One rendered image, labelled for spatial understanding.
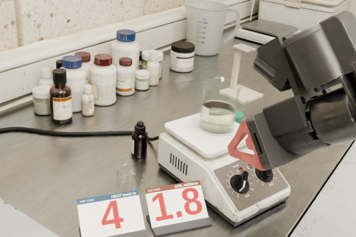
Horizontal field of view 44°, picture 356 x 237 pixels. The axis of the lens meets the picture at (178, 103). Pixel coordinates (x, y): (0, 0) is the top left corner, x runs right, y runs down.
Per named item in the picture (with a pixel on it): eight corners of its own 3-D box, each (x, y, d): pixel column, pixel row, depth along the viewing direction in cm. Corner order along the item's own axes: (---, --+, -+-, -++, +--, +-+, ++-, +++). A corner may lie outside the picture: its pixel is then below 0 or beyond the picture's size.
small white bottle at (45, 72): (37, 102, 98) (35, 69, 95) (46, 98, 101) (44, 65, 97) (48, 106, 97) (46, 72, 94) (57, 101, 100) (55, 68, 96)
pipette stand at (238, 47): (263, 97, 111) (271, 48, 105) (243, 105, 106) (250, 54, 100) (238, 87, 116) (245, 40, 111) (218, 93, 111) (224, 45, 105)
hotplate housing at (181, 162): (290, 200, 72) (299, 160, 69) (234, 230, 65) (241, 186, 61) (202, 142, 88) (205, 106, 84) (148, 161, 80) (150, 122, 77)
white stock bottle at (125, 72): (121, 87, 110) (122, 54, 106) (138, 91, 108) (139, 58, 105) (111, 93, 106) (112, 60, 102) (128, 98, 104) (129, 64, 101)
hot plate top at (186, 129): (259, 140, 74) (260, 136, 73) (205, 161, 67) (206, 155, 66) (212, 112, 82) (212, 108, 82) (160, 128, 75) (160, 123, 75)
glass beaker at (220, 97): (232, 142, 72) (239, 94, 68) (194, 135, 73) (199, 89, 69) (236, 123, 78) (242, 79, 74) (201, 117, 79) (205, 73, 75)
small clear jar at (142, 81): (131, 88, 110) (131, 72, 108) (140, 83, 113) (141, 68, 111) (143, 92, 108) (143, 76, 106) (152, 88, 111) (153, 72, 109)
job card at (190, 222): (212, 225, 65) (215, 203, 64) (154, 237, 62) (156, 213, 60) (196, 200, 70) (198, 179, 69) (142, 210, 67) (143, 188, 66)
